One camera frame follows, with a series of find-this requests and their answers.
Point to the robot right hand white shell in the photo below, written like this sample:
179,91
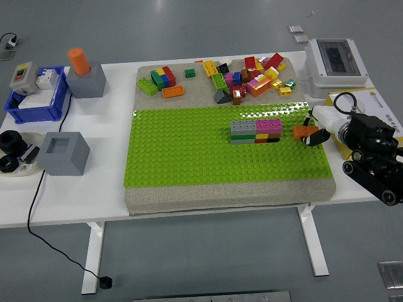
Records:
327,121

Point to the yellow and white cardboard box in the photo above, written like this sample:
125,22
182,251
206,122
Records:
378,104

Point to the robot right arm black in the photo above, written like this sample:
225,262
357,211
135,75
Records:
371,132

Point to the small yellow toy brick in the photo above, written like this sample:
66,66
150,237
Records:
285,91
258,66
281,67

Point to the small green toy brick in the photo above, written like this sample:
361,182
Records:
290,83

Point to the black stacked toy brick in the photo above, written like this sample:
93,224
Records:
274,140

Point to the magenta stacked toy brick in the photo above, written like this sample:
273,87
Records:
269,126

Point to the shiny yellow toy brick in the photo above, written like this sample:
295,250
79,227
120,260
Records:
276,83

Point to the red stacked toy brick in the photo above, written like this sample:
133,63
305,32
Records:
260,141

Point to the yellow and white brick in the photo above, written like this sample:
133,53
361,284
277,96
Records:
271,73

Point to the large orange toy brick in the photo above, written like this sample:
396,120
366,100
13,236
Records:
262,86

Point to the red long toy brick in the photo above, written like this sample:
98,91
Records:
273,61

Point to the grey stacked toy brick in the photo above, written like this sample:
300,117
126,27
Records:
243,127
242,142

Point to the small red toy brick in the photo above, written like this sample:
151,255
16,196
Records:
255,75

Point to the green stacked toy brick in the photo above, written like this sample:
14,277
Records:
242,137

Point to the small pink toy brick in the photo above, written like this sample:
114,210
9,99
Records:
262,60

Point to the brown toy brick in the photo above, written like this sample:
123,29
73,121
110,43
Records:
237,100
245,76

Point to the dark red toy brick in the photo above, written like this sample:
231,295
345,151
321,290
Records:
236,92

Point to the red square toy brick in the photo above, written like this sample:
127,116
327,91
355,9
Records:
250,62

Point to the blue toy brick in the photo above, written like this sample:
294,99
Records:
237,78

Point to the dark grey sloped brick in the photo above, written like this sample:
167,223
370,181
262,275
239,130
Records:
222,97

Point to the lime long toy brick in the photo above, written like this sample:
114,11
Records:
219,81
146,85

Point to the white toy brick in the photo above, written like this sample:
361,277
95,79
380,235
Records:
225,61

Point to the yellow long toy brick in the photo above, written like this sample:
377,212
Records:
210,68

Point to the green studded baseplate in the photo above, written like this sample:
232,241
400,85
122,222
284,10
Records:
189,151

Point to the small dark green brick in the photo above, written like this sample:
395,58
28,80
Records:
189,74

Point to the orange flat toy brick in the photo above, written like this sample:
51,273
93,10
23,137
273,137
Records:
173,92

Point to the red clustered brick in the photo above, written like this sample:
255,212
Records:
170,74

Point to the blue clustered brick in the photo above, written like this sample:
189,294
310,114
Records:
166,80

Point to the yellow clustered brick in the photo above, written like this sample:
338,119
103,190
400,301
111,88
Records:
161,70

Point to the dark green clustered brick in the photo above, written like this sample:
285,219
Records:
156,80

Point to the white electrical distribution box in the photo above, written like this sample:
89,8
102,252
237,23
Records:
315,85

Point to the white table leg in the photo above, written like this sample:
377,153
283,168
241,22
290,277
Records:
315,245
93,258

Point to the grey-brown mat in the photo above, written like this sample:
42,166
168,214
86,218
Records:
220,196

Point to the long metal floor plate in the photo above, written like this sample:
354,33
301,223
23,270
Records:
212,297

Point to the grey block with round hole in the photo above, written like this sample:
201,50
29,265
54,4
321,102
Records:
88,85

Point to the orange cylinder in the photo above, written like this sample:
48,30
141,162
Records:
78,61

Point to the grey block with square hole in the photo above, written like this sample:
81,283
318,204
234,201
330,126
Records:
63,163

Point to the white circuit breaker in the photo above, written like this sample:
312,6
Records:
47,78

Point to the blue plastic bin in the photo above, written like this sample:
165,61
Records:
34,114

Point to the brown and white part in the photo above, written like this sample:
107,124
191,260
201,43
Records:
31,154

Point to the white plate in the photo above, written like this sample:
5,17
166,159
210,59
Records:
28,170

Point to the small black nut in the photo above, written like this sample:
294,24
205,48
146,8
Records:
15,165

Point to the large black nut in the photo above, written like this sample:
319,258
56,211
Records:
4,147

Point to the floor power socket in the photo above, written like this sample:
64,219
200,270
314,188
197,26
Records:
12,42

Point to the grey push-button switch box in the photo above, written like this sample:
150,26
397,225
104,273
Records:
22,78

